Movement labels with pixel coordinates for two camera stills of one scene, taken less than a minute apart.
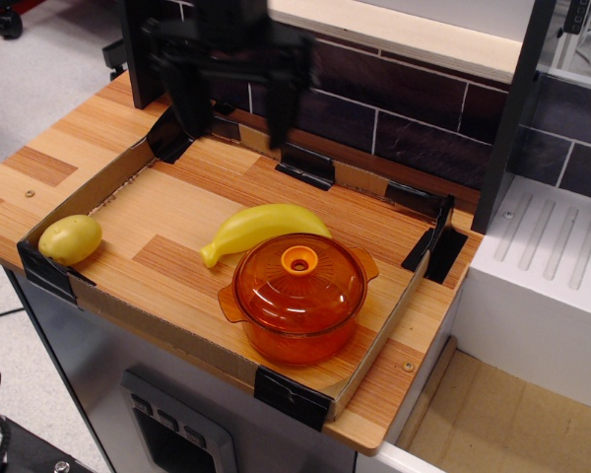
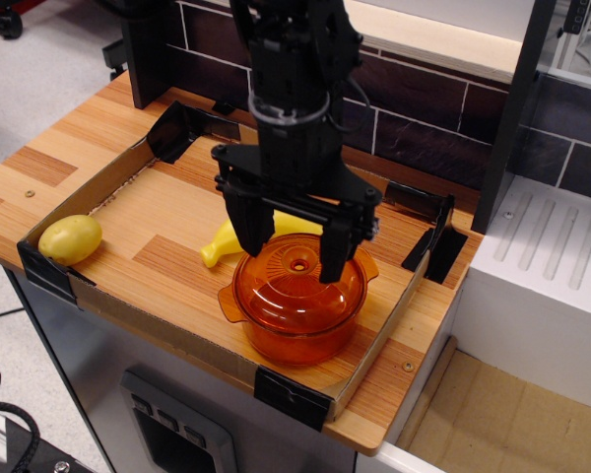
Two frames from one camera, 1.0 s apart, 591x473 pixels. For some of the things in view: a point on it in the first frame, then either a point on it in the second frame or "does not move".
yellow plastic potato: (70, 238) does not move
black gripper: (228, 40) to (299, 162)
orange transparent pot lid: (299, 283) does not move
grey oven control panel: (176, 438) does not move
